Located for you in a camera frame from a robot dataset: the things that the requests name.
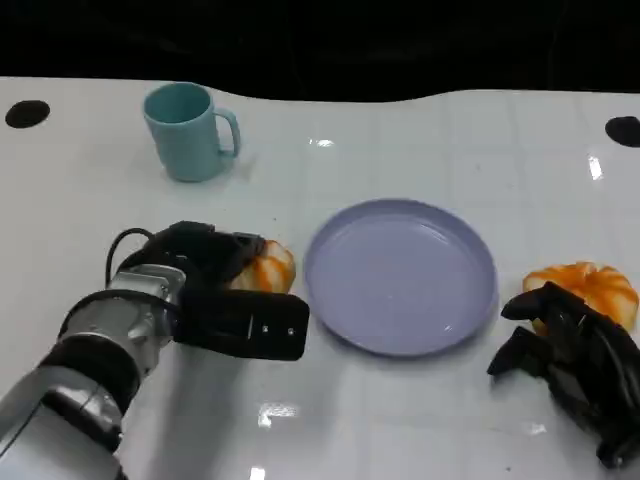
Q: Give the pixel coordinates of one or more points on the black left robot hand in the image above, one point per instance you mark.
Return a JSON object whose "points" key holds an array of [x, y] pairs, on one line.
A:
{"points": [[205, 255]]}

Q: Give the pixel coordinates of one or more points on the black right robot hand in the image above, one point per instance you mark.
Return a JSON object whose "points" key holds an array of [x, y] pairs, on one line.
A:
{"points": [[595, 375]]}

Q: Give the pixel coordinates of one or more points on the orange and white bread roll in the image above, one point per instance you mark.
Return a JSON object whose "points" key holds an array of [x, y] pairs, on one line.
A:
{"points": [[272, 270], [595, 280]]}

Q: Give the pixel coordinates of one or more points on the pale green mug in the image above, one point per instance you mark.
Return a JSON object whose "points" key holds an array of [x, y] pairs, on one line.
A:
{"points": [[187, 145]]}

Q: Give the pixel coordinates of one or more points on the lilac plate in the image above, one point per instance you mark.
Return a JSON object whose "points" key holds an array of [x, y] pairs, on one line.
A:
{"points": [[400, 277]]}

